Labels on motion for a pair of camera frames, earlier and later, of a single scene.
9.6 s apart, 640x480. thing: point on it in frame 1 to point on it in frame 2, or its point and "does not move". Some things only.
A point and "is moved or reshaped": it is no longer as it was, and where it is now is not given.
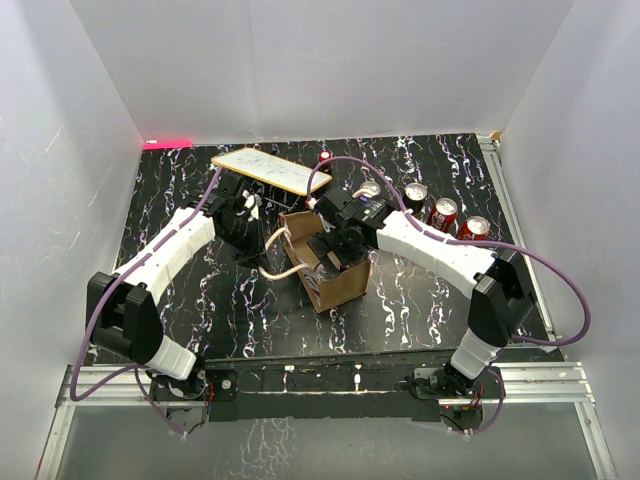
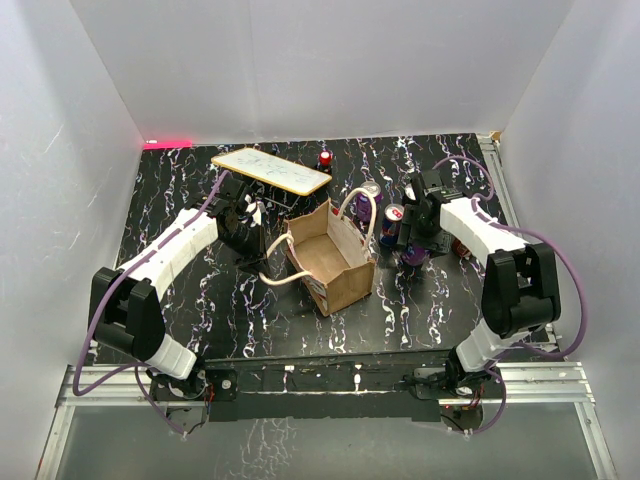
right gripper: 323,243 to 438,244
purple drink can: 369,189 does not move
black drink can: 414,196 does not move
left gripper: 256,253 does not move
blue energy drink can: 321,270 is moved or reshaped
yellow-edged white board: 270,169 does not move
